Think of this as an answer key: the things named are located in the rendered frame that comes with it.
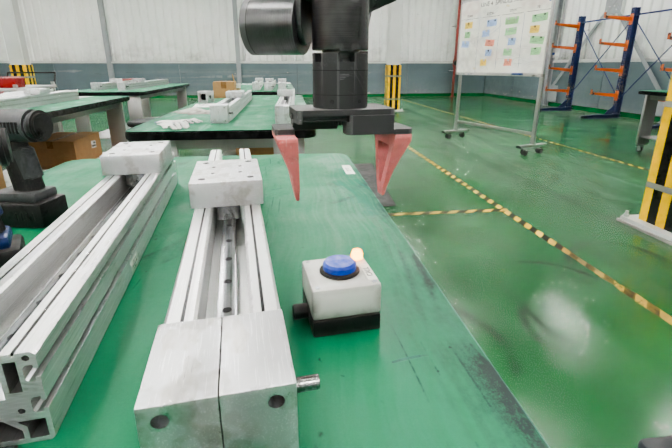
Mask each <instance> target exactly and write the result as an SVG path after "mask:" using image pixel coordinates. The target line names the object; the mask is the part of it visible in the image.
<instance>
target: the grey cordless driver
mask: <svg viewBox="0 0 672 448"><path fill-rule="evenodd" d="M0 125H1V128H6V130H7V133H8V137H9V141H10V145H11V150H12V155H13V162H9V166H5V167H6V170H7V172H8V175H9V178H10V181H11V183H12V186H9V187H6V188H3V189H0V205H1V207H2V209H3V213H2V215H1V216H0V218H1V219H2V221H3V223H4V225H6V226H10V227H23V228H45V227H48V226H50V225H51V224H52V223H53V222H54V221H55V220H56V219H58V218H59V217H60V216H61V215H62V214H63V213H65V212H66V211H67V210H68V205H67V200H66V196H65V194H57V188H56V187H55V186H45V183H44V181H43V178H42V177H43V176H42V175H44V173H43V170H42V168H41V165H40V162H39V160H38V157H37V154H36V151H35V149H34V147H32V146H29V144H28V142H44V141H47V140H48V139H49V138H50V137H51V135H52V133H53V122H52V120H51V118H50V117H49V115H48V114H47V113H46V112H44V111H42V110H34V109H0Z"/></svg>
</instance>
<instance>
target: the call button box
mask: <svg viewBox="0 0 672 448"><path fill-rule="evenodd" d="M324 260H325V259H317V260H307V261H303V262H302V286H303V290H302V293H303V303H300V304H293V306H292V311H293V318H294V319H295V320H297V319H304V318H308V320H309V324H310V327H311V331H312V334H313V336H314V337H323V336H329V335H336V334H343V333H350V332H357V331H364V330H371V329H378V328H380V312H379V311H380V303H381V283H380V282H379V280H378V278H377V277H376V275H375V274H374V272H373V271H372V269H371V268H370V266H369V265H368V264H367V262H366V261H365V259H364V258H362V259H361V260H355V261H356V270H355V271H354V272H353V273H351V274H348V275H343V276H337V275H331V274H328V273H326V272H325V271H324V270H323V261H324Z"/></svg>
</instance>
